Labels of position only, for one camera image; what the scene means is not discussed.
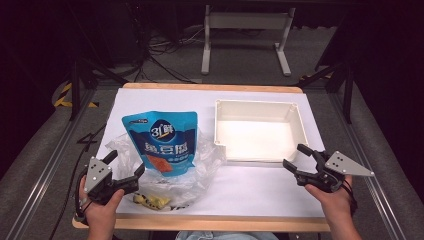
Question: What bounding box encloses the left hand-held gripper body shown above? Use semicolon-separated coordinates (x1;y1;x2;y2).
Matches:
83;156;141;206

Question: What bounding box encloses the black tripod stand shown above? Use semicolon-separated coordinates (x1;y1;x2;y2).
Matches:
297;60;355;125
67;57;130;122

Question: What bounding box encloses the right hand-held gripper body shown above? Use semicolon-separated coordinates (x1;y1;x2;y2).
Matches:
294;150;375;194

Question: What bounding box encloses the black wrist strap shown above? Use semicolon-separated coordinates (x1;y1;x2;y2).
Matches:
342;175;359;216

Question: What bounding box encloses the clear plastic bag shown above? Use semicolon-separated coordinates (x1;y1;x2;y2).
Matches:
105;130;228;212

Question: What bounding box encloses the white paper mat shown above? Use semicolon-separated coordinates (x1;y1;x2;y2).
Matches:
95;87;327;220

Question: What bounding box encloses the person's right hand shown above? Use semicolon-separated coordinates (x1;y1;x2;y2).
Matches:
304;182;355;220

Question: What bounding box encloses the white metal desk frame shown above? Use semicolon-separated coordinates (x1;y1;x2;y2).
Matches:
200;4;297;77

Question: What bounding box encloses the person's left hand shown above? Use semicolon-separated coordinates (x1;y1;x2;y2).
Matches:
78;177;126;223

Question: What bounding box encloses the blue snack packet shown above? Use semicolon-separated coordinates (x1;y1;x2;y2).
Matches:
121;110;200;178

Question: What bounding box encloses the white plastic box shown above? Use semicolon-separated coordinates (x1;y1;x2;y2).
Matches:
213;98;310;164

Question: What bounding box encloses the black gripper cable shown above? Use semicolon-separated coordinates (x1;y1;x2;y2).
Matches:
49;122;108;240

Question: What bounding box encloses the bundle of floor cables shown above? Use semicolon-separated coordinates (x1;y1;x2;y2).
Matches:
132;24;205;85

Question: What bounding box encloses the metal floor rail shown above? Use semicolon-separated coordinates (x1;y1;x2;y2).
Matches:
5;89;98;240
327;92;407;240

